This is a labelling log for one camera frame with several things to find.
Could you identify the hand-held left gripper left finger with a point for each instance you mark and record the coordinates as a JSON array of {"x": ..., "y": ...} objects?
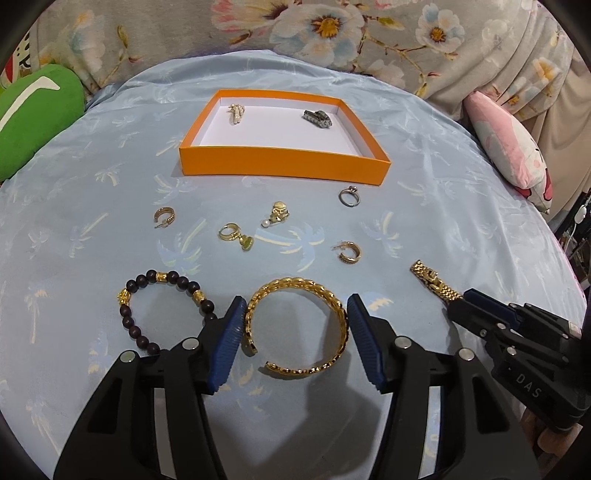
[{"x": 228, "y": 341}]

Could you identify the cartoon printed cloth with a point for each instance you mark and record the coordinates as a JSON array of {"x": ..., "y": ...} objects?
[{"x": 18, "y": 64}]

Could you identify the silver watch band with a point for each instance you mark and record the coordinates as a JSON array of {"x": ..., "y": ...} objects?
[{"x": 317, "y": 119}]

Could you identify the light blue palm-print sheet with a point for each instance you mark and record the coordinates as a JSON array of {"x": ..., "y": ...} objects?
[{"x": 415, "y": 230}]

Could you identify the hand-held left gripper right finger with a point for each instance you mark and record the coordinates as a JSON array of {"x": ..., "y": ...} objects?
[{"x": 364, "y": 341}]

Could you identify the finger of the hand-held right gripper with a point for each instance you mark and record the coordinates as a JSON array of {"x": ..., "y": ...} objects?
[
  {"x": 485, "y": 325},
  {"x": 496, "y": 303}
]

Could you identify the grey floral blanket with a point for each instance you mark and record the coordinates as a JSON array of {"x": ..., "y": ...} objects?
[{"x": 184, "y": 37}]

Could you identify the gold hoop earring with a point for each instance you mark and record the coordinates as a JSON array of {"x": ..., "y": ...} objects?
[
  {"x": 170, "y": 216},
  {"x": 354, "y": 256}
]

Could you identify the person's right hand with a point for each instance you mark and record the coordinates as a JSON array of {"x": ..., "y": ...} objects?
[{"x": 549, "y": 443}]

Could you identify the pink pillow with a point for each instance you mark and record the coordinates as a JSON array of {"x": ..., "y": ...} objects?
[{"x": 508, "y": 138}]

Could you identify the gold pendant earring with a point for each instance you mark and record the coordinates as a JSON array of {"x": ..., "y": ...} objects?
[{"x": 248, "y": 243}]

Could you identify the gold pearl earring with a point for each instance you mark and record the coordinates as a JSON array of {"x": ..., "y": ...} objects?
[{"x": 278, "y": 210}]

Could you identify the pearl brooch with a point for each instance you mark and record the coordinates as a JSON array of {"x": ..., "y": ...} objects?
[{"x": 236, "y": 114}]

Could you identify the green pillow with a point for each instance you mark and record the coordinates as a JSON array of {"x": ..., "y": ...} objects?
[{"x": 41, "y": 120}]

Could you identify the orange shallow box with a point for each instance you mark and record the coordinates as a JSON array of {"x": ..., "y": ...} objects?
[{"x": 277, "y": 161}]

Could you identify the gold watch band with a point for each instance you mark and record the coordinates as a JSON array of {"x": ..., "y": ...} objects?
[{"x": 434, "y": 281}]

